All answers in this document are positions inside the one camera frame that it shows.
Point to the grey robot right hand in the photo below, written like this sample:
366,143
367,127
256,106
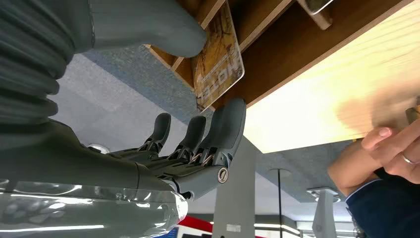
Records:
82,164

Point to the person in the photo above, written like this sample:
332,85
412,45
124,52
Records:
387,210

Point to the wooden card holder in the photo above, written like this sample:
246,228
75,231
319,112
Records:
262,19

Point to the round ceiling lamp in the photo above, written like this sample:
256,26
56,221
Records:
98,148

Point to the white pillar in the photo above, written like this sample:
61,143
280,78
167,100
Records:
324,216

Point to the ribbed grey right arm sleeve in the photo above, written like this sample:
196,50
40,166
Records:
29,59

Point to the thin black pole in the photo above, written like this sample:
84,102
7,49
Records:
280,203

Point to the red and blue banner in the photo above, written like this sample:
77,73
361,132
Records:
197,225

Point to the grey pillar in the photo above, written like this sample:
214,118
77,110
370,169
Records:
234,197

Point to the white label on pillar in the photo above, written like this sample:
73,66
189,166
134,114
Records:
233,228

